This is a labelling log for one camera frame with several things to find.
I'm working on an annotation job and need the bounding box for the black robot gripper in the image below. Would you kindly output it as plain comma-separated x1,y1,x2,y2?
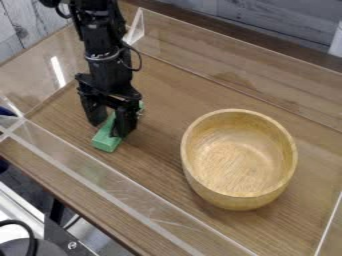
75,53,141,138

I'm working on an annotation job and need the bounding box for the green rectangular block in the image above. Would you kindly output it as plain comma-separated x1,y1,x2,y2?
91,101,144,153

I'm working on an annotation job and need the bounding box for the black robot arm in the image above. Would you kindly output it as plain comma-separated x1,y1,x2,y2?
39,0,141,138

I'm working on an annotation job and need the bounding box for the brown wooden bowl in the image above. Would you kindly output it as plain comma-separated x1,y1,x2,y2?
180,109,298,211

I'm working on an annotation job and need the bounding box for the blue object at left edge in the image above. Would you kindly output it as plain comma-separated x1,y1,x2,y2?
0,105,17,174

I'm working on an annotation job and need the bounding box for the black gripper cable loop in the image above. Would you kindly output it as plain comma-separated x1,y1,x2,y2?
116,42,144,72

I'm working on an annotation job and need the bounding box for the black metal bracket with screw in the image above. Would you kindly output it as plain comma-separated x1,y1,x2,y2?
44,218,99,256

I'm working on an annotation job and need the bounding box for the black cable at bottom left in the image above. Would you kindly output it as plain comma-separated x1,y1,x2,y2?
0,218,39,256

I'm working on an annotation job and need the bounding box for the clear acrylic tray wall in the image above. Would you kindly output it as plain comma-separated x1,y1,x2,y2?
0,2,342,256

